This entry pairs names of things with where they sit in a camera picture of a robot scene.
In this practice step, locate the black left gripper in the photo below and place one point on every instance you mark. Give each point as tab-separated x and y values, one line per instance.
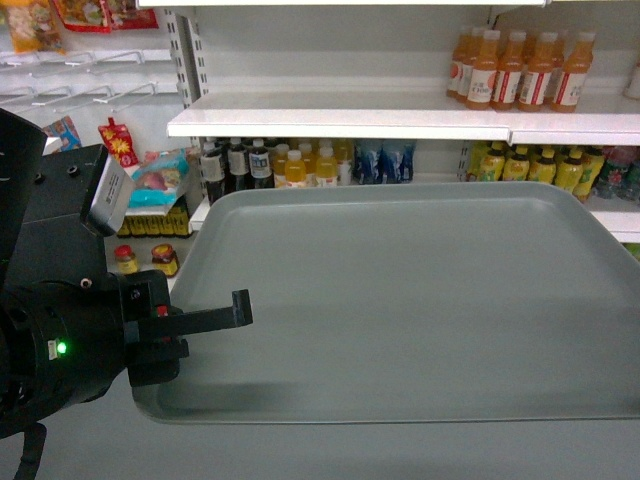
153	344

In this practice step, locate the grey rectangular serving tray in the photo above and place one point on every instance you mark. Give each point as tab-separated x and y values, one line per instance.
407	303

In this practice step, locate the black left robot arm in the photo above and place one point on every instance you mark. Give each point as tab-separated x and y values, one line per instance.
69	327

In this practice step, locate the red lid sauce jar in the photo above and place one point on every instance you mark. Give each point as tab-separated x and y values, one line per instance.
165	259

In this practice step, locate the red spout sauce pouch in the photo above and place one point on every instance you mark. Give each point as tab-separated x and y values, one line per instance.
119	143

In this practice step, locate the white middle shelf board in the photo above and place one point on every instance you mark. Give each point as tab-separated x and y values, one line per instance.
402	114

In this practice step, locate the yellow chips snack bag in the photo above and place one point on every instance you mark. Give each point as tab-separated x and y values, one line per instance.
32	26

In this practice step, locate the orange juice bottle C100 front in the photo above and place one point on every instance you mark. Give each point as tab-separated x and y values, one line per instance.
484	72

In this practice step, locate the orange juice bottle red stripe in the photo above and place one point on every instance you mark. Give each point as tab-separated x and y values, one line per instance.
509	72

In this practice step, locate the orange juice bottle back left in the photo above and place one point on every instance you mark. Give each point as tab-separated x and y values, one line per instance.
457	59

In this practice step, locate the orange juice bottle far right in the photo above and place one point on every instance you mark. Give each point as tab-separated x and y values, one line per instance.
574	73

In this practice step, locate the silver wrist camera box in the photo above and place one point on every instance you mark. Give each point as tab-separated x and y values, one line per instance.
107	199

